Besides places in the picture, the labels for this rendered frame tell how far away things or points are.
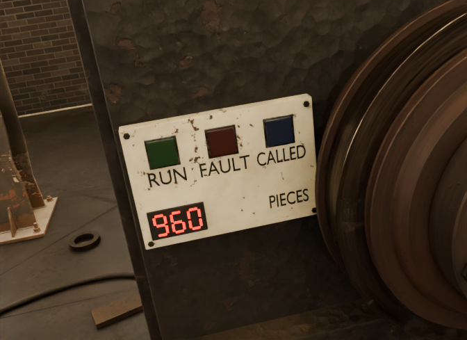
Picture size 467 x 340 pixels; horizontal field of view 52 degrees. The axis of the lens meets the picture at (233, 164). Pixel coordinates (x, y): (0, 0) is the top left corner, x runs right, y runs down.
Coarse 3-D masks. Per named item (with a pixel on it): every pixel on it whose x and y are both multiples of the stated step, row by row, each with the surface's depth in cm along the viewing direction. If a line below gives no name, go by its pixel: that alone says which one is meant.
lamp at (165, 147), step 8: (152, 144) 62; (160, 144) 62; (168, 144) 63; (152, 152) 63; (160, 152) 63; (168, 152) 63; (176, 152) 63; (152, 160) 63; (160, 160) 63; (168, 160) 63; (176, 160) 64
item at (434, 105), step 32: (448, 64) 51; (416, 96) 52; (448, 96) 51; (416, 128) 52; (448, 128) 50; (384, 160) 53; (416, 160) 52; (448, 160) 52; (384, 192) 54; (416, 192) 53; (384, 224) 56; (416, 224) 54; (384, 256) 57; (416, 256) 56; (416, 288) 60; (448, 288) 58; (448, 320) 63
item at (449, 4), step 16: (448, 0) 57; (464, 0) 57; (416, 16) 57; (432, 16) 57; (400, 32) 57; (384, 48) 57; (368, 64) 57; (352, 80) 58; (352, 96) 58; (336, 112) 59; (336, 128) 59; (320, 160) 61; (320, 176) 61; (320, 192) 62; (320, 208) 63; (320, 224) 64; (336, 256) 66
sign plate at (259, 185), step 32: (128, 128) 62; (160, 128) 62; (192, 128) 63; (224, 128) 64; (256, 128) 65; (128, 160) 63; (192, 160) 65; (224, 160) 65; (256, 160) 66; (288, 160) 67; (160, 192) 65; (192, 192) 66; (224, 192) 67; (256, 192) 68; (288, 192) 69; (160, 224) 67; (192, 224) 68; (224, 224) 69; (256, 224) 70
